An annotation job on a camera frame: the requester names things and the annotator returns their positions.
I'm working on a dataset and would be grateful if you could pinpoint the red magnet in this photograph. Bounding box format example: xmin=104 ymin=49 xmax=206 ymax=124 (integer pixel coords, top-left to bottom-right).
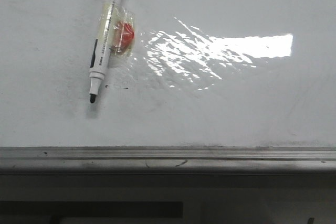
xmin=110 ymin=7 xmax=135 ymax=57

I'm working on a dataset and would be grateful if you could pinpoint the white black whiteboard marker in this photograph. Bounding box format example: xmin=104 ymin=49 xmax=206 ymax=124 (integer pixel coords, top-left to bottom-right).
xmin=89 ymin=0 xmax=122 ymax=103

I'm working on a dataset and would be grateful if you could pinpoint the white whiteboard with aluminium frame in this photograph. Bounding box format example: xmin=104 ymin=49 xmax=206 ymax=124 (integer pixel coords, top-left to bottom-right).
xmin=1 ymin=0 xmax=335 ymax=174

